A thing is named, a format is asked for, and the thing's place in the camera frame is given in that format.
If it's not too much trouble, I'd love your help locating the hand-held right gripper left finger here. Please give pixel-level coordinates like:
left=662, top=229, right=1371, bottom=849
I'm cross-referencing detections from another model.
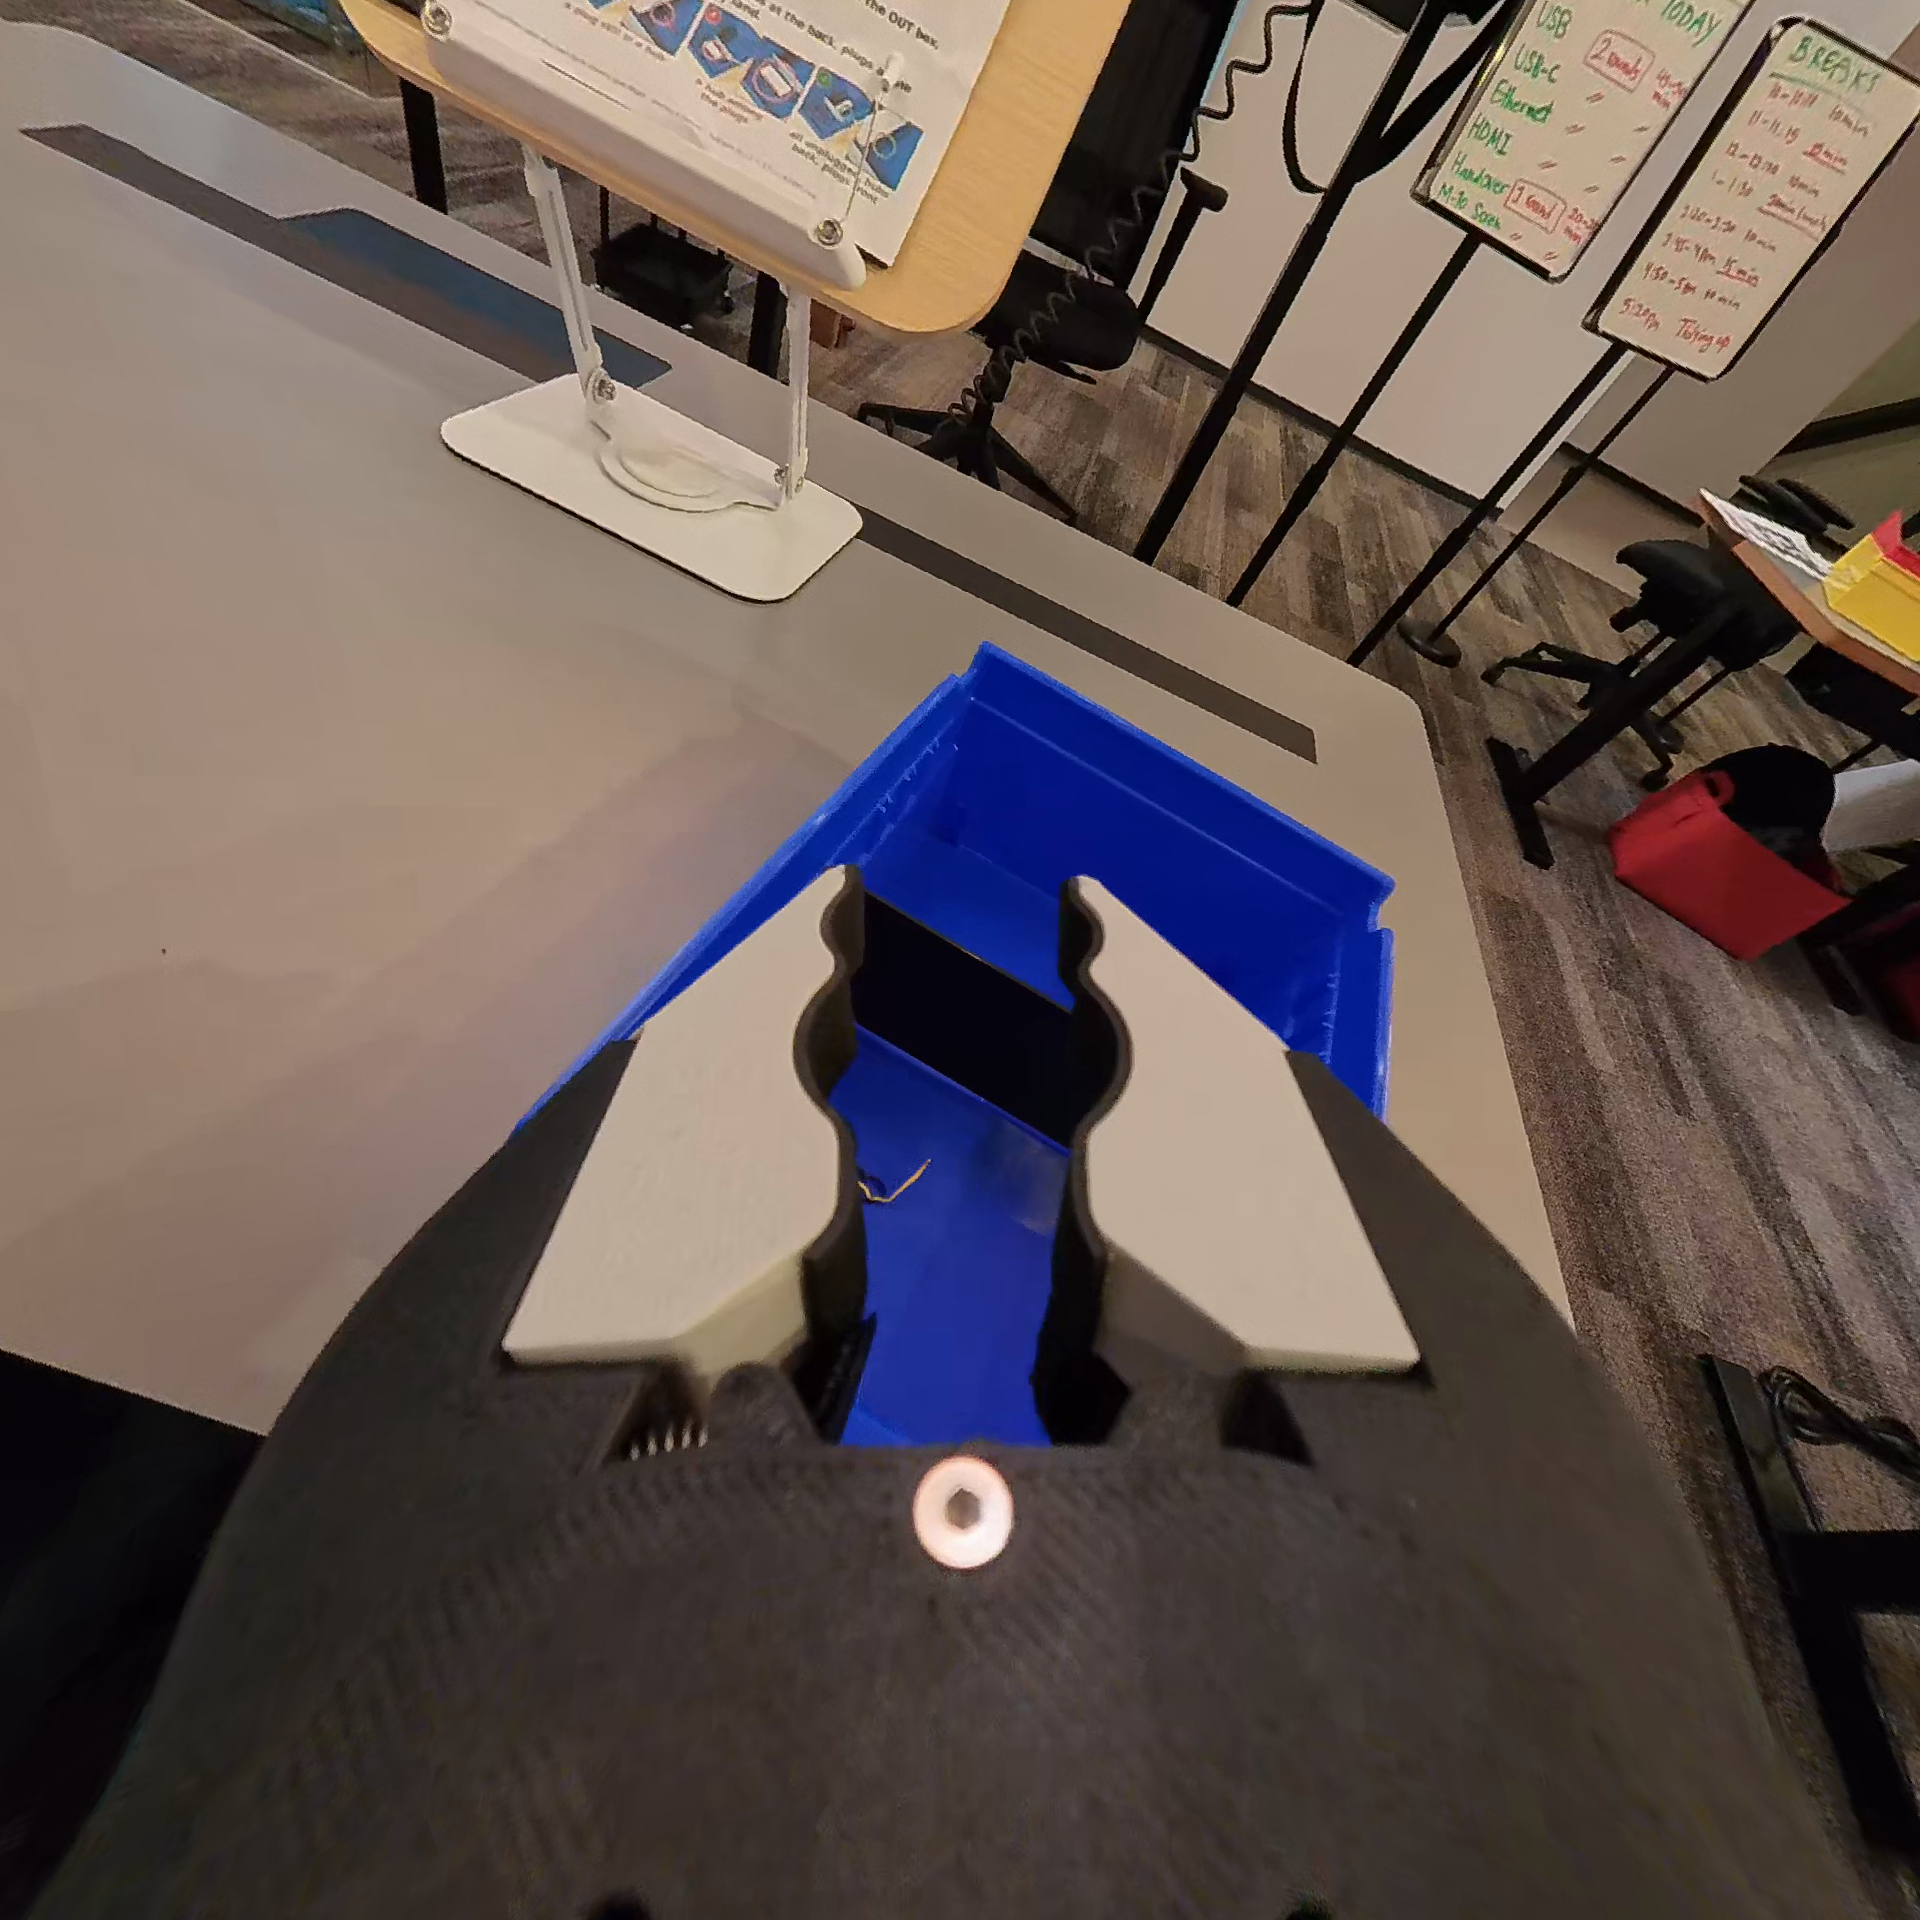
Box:
left=499, top=865, right=873, bottom=1428

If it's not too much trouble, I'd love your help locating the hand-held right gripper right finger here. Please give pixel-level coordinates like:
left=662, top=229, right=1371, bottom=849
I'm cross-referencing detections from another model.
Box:
left=1032, top=878, right=1420, bottom=1428

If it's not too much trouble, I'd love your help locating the blue plastic bin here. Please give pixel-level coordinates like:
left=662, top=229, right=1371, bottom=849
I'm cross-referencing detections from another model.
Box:
left=509, top=643, right=1397, bottom=1450

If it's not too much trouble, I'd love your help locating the black plastic bin divider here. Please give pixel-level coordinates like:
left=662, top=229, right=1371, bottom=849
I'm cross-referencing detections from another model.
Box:
left=859, top=899, right=1084, bottom=1148

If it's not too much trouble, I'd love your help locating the black metal furniture leg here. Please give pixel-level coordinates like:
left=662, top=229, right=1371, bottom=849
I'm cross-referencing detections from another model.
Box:
left=1702, top=1348, right=1920, bottom=1862

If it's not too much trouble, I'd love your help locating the red fabric bag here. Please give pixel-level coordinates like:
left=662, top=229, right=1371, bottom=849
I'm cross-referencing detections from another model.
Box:
left=1613, top=769, right=1856, bottom=963

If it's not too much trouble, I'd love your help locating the clear acrylic stand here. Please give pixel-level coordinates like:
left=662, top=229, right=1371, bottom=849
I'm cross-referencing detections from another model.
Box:
left=516, top=149, right=820, bottom=502

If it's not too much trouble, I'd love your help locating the wooden edge table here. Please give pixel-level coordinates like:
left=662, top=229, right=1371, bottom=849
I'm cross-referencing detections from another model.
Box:
left=1702, top=487, right=1920, bottom=698

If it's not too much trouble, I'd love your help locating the yellow plastic bin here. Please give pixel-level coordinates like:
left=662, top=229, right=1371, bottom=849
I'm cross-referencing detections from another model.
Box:
left=1823, top=509, right=1920, bottom=667

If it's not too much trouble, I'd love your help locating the black utility cart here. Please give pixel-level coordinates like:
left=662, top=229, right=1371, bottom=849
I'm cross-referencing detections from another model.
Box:
left=591, top=210, right=742, bottom=327

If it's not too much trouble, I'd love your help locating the black light stand pole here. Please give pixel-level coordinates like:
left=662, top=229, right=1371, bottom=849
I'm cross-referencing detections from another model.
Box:
left=1133, top=0, right=1490, bottom=567

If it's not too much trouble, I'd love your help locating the white instruction sheet stand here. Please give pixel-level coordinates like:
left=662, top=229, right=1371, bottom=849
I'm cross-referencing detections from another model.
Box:
left=337, top=0, right=1133, bottom=375

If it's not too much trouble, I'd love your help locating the white document holder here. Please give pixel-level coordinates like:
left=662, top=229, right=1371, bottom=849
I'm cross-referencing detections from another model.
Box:
left=420, top=0, right=901, bottom=293

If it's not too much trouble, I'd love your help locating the printed instruction sheet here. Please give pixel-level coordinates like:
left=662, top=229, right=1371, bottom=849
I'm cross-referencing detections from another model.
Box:
left=433, top=0, right=1022, bottom=270

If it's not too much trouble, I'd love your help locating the whiteboard on black stand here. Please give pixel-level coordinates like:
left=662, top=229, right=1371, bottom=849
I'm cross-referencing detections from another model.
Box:
left=1343, top=15, right=1920, bottom=672
left=1221, top=0, right=1757, bottom=612

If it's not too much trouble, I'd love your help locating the black spiral cord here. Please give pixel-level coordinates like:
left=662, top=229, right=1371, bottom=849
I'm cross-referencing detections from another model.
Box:
left=975, top=155, right=1188, bottom=436

